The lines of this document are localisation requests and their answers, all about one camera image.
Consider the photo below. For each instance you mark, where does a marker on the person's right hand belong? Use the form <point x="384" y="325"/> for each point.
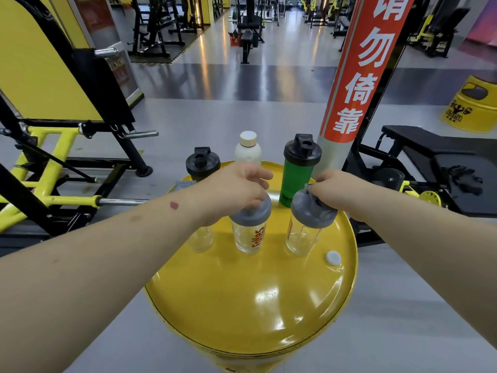
<point x="345" y="192"/>

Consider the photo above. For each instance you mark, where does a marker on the person's left hand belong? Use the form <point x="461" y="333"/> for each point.
<point x="227" y="190"/>

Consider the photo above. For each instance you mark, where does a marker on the person's right fingers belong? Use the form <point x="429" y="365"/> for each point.
<point x="319" y="190"/>

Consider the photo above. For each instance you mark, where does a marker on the person's left thumb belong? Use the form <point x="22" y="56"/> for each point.
<point x="261" y="198"/>

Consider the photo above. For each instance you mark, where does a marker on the clear shaker bottle orange print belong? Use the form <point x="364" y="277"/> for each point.
<point x="251" y="233"/>

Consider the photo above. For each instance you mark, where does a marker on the clear shaker bottle grey lid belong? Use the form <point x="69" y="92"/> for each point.
<point x="306" y="229"/>
<point x="202" y="240"/>

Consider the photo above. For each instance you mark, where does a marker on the person's left forearm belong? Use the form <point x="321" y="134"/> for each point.
<point x="97" y="268"/>

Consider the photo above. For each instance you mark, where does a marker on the person's right forearm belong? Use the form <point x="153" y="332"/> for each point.
<point x="435" y="244"/>

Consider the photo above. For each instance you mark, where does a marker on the green shaker bottle black lid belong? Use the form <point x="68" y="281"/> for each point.
<point x="297" y="170"/>

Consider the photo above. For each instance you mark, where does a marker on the white bottle cream cap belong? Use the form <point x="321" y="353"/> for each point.
<point x="248" y="151"/>

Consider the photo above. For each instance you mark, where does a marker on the white drum plug cap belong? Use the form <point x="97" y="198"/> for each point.
<point x="333" y="258"/>

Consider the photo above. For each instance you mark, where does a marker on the yellow metal drum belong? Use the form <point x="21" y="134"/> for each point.
<point x="248" y="299"/>

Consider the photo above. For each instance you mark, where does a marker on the black weight bench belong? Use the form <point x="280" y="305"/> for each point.
<point x="431" y="151"/>

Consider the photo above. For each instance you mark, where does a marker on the black gloves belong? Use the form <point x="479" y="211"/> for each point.
<point x="466" y="180"/>

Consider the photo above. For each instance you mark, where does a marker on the black adjustable bench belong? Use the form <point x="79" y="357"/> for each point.
<point x="248" y="32"/>

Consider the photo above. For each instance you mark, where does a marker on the yellow drum with black print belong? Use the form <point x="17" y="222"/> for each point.
<point x="471" y="106"/>

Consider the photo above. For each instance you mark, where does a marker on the yellow black seated machine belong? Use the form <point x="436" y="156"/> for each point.
<point x="438" y="31"/>

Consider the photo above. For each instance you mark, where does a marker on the black weight rack machine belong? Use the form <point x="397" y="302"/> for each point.
<point x="157" y="23"/>

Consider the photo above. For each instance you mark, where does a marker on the yellow and black gym machine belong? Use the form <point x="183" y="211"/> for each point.
<point x="50" y="159"/>

